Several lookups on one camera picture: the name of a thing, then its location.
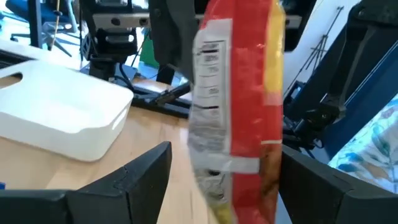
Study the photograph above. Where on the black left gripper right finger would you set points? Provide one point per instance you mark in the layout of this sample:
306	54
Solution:
317	199

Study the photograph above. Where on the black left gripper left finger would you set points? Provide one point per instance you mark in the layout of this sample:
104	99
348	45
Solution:
130	199

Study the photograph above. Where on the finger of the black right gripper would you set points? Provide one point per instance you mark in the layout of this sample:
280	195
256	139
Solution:
171	34
297	37

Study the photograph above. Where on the red Maruchan noodle pack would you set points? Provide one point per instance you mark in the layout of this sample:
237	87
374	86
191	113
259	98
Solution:
248	109

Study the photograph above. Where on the white plastic bin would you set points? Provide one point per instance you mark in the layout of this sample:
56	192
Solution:
62	102

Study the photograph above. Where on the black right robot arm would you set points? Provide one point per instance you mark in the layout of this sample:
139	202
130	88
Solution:
113	46

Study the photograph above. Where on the blue office chair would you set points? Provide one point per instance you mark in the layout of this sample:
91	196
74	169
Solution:
51	37

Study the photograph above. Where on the floral patterned cloth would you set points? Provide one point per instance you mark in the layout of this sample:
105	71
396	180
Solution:
373	149

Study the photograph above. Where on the black metal stand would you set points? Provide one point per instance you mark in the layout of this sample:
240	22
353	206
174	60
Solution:
373	18

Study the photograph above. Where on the dark blue panel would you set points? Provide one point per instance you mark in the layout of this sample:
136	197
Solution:
367	93

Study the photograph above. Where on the black aluminium table frame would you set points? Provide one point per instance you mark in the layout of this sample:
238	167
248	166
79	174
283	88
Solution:
168	109

